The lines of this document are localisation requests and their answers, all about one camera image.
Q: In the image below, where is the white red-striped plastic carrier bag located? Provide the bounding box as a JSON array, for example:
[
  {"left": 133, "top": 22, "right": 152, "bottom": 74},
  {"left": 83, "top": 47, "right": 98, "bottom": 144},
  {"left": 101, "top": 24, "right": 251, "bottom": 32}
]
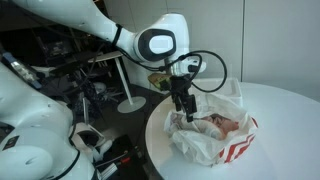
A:
[{"left": 163, "top": 93, "right": 259, "bottom": 167}]

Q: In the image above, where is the red-handled clamp tool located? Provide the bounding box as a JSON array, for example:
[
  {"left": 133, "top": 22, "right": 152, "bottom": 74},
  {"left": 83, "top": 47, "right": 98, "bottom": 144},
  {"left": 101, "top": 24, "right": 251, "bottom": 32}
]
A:
[{"left": 96, "top": 151, "right": 134, "bottom": 179}]

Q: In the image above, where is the white device on floor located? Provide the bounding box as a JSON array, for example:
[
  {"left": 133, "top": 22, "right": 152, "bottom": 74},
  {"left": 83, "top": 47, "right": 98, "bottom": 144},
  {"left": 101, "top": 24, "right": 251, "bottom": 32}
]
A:
[{"left": 71, "top": 122, "right": 113, "bottom": 161}]

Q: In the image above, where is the white storage box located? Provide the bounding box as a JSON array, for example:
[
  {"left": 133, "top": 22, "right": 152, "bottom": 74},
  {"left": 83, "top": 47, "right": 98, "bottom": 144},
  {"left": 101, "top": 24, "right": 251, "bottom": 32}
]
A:
[{"left": 191, "top": 78, "right": 244, "bottom": 108}]

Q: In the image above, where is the round white side table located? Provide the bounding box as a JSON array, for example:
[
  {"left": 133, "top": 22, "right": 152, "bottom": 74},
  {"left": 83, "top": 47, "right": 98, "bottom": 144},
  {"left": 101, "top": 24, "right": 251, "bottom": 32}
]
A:
[{"left": 88, "top": 50, "right": 147, "bottom": 114}]

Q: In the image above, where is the light pink cloth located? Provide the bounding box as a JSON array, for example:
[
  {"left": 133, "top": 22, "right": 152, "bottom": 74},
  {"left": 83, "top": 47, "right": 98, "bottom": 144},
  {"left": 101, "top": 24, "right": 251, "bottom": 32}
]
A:
[{"left": 203, "top": 113, "right": 240, "bottom": 139}]

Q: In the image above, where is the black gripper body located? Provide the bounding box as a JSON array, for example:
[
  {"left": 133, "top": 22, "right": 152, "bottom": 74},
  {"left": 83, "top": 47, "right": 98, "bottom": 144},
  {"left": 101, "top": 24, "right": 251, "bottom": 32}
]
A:
[{"left": 169, "top": 75, "right": 196, "bottom": 101}]

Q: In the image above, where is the blue-tipped cable connector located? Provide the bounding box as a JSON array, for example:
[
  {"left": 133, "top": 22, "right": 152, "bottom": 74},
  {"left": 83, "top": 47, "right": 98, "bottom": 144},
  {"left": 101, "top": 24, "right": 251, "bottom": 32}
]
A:
[{"left": 1, "top": 53, "right": 43, "bottom": 89}]

